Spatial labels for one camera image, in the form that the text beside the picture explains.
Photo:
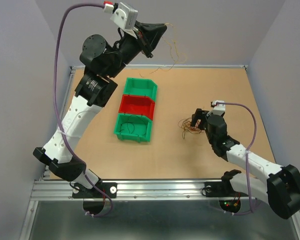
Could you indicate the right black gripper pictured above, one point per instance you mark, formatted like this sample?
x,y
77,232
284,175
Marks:
x,y
199,114

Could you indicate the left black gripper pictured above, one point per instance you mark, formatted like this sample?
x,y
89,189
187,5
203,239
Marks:
x,y
152,31

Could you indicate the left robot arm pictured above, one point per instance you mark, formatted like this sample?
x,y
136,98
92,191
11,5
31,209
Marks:
x,y
103,62

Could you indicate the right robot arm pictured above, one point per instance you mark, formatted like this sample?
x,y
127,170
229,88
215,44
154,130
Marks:
x,y
275,185

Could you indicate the far green plastic bin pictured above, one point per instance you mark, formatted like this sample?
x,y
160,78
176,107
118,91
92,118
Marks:
x,y
141,87

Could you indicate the green plastic bin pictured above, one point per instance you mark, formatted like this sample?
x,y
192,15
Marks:
x,y
132,127
141,87

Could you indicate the red plastic bin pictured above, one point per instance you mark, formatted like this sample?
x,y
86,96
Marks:
x,y
137,105

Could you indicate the near green plastic bin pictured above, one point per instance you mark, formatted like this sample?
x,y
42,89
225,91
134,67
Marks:
x,y
132,127

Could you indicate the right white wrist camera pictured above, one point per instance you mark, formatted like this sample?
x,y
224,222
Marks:
x,y
218,108

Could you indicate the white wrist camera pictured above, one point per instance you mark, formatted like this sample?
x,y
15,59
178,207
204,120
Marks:
x,y
123,14
218,108

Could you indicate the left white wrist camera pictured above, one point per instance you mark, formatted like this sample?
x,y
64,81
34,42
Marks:
x,y
123,14

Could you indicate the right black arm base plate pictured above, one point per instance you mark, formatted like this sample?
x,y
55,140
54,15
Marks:
x,y
218,189

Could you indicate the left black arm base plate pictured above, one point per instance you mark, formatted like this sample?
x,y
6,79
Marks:
x,y
81,192

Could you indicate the aluminium front mounting rail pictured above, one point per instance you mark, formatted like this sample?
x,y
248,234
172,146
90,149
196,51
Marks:
x,y
129,190

